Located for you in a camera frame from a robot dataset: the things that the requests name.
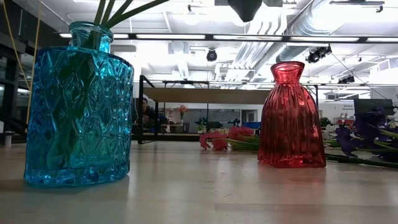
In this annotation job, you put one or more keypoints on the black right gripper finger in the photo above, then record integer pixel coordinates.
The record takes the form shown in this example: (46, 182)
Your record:
(245, 9)

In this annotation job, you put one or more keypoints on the orange artificial tulip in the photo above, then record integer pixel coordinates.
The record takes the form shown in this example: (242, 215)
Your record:
(121, 9)

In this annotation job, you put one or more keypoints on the pink flowers in vase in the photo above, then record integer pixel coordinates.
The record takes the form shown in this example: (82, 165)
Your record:
(182, 109)

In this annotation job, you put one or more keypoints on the purple artificial flower bunch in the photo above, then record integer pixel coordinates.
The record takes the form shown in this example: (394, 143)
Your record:
(370, 124)

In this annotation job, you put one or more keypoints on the black computer monitor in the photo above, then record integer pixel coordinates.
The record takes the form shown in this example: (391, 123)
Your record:
(373, 107)

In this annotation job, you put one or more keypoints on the pink artificial tulip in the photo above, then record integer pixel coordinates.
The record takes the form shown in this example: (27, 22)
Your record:
(100, 11)

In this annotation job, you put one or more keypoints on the red glass vase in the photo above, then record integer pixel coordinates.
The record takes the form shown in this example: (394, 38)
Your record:
(289, 124)

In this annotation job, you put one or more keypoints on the blue glass vase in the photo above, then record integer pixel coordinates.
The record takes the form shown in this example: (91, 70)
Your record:
(77, 118)

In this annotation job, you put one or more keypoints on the black beam with light tubes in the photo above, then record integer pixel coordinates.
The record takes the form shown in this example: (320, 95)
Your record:
(171, 36)

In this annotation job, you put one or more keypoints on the red artificial tulip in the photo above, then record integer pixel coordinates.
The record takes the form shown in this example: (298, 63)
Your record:
(109, 11)

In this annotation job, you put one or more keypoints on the person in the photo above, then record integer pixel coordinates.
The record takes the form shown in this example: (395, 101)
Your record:
(148, 113)

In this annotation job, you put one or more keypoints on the blue bin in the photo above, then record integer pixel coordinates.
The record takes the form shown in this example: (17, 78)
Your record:
(252, 125)

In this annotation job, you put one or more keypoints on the red artificial flower bunch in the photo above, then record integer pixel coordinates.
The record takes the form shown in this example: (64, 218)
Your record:
(239, 132)

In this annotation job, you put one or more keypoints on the round black ceiling fixture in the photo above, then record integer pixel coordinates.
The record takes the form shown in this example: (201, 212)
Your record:
(211, 55)

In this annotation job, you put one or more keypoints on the small potted plant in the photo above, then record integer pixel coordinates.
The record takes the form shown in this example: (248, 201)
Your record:
(201, 126)

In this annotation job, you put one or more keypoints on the wooden shelf with black legs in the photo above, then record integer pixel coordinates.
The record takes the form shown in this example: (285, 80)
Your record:
(205, 96)

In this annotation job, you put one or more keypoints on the black ceiling spotlight cluster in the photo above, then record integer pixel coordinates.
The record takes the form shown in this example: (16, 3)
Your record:
(346, 80)
(317, 54)

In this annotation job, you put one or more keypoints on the white artificial flower bunch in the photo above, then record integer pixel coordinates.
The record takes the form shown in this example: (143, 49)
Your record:
(329, 132)

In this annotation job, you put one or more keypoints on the black metal table frame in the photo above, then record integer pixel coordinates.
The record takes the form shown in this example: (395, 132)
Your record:
(174, 137)

